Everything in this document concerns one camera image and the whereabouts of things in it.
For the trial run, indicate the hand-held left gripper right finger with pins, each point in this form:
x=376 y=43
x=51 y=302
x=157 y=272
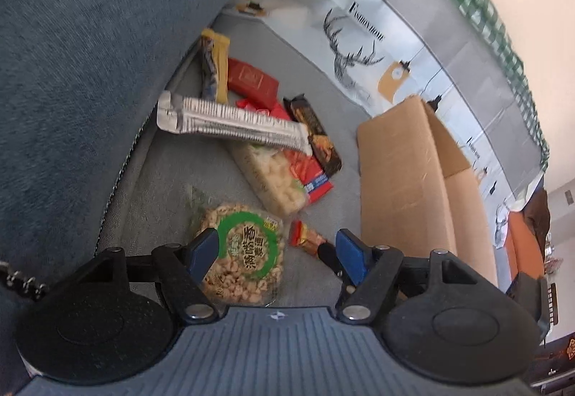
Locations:
x=352 y=256

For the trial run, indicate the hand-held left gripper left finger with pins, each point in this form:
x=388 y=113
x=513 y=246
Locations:
x=204 y=251

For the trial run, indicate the round peanut packet green label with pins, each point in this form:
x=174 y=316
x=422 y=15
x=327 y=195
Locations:
x=247 y=243

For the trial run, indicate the red spicy strip packet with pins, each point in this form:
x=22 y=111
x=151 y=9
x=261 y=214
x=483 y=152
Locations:
x=315 y=185

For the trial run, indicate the cardboard box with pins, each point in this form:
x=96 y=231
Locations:
x=404 y=171

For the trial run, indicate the yellow snack bar packet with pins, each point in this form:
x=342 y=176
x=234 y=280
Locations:
x=220 y=63

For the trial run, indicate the small red gold candy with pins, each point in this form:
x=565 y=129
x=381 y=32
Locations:
x=303 y=236

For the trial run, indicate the orange chair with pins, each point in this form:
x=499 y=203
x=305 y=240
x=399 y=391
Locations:
x=521 y=243

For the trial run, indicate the dark box with orange print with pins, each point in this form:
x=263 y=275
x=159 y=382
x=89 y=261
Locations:
x=557 y=355

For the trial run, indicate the brown cloth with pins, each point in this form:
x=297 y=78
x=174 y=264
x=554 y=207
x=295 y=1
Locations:
x=539 y=212

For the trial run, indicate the clear packet of white puffs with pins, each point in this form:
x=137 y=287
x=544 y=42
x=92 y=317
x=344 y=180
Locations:
x=278 y=180

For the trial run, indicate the black chocolate bar packet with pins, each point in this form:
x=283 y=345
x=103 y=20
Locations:
x=314 y=131

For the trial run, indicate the long silver snack packet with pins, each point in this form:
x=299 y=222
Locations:
x=224 y=119

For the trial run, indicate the small red snack packet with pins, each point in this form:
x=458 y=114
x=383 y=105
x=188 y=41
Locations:
x=276 y=112

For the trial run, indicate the flat red snack packet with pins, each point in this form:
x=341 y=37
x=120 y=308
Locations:
x=251 y=81

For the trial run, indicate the deer printed white cloth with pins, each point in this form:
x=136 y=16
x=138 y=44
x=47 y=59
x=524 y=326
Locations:
x=404 y=18

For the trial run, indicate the green checked cloth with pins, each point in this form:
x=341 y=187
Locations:
x=494 y=32

